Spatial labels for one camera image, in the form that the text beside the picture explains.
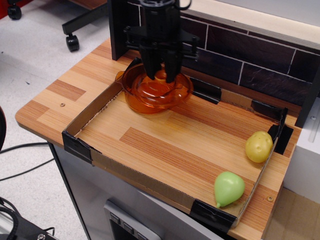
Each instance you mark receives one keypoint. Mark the dark brick backsplash panel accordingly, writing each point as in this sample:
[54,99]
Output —
[261,54]

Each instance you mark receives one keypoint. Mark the black caster wheel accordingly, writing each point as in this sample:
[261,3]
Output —
[72,43]

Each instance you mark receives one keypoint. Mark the black equipment with cables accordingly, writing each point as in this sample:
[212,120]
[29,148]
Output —
[15,227]

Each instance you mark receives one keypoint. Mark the green toy pear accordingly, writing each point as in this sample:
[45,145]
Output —
[228,188]

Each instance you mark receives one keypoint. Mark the orange transparent pot lid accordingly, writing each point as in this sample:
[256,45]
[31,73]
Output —
[162,87]

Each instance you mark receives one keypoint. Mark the yellow toy potato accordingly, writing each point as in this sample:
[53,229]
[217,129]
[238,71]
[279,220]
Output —
[258,146]

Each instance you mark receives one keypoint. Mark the grey toy oven front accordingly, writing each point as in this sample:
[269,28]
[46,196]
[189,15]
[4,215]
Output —
[125,227]

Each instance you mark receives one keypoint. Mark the black rolling stand base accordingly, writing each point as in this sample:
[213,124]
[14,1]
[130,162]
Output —
[95,9]

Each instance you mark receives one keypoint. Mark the orange transparent plastic pot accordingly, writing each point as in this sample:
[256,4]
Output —
[147,97]

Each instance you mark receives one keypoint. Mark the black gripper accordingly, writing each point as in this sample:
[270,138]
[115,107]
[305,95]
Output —
[161,31]

